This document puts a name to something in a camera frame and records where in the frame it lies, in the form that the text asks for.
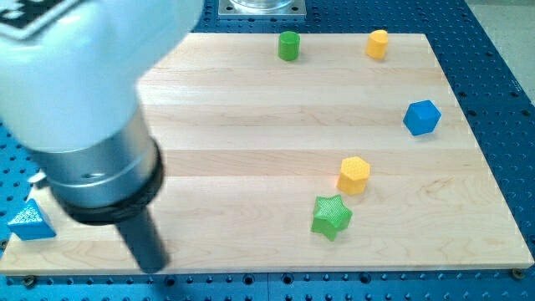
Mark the blue triangle block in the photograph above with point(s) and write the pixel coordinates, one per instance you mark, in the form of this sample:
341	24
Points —
31	223

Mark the yellow hexagon block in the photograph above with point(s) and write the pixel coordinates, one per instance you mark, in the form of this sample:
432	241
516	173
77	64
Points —
353	175

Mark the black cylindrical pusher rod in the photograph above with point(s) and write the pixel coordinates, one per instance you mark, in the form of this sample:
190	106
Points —
144	242

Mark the blue hexagon block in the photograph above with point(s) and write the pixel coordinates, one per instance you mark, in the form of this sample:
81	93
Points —
422	117

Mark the yellow rounded block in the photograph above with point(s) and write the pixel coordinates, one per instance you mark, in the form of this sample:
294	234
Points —
377	44

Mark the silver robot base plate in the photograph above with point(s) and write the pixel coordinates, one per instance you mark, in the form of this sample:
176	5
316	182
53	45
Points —
261	8

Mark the wooden board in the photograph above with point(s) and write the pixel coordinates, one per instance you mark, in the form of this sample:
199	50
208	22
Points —
249	142

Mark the green cylinder block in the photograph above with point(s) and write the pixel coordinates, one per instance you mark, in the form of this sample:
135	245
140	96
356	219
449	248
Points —
288	45

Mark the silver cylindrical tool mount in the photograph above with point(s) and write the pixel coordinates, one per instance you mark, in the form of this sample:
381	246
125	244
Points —
110	181

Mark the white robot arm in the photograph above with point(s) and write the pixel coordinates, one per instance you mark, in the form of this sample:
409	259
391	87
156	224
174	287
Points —
69	71

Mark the green star block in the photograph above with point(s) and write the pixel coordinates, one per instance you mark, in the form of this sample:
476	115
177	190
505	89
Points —
330	216

